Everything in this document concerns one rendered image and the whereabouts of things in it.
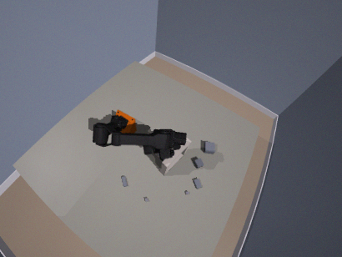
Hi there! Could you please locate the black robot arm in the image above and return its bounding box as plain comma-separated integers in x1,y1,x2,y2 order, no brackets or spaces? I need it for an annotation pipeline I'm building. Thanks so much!
93,115,187,159

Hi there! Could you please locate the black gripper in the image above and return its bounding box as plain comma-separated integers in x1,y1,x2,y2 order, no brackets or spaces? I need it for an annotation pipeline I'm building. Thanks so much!
143,144,181,155

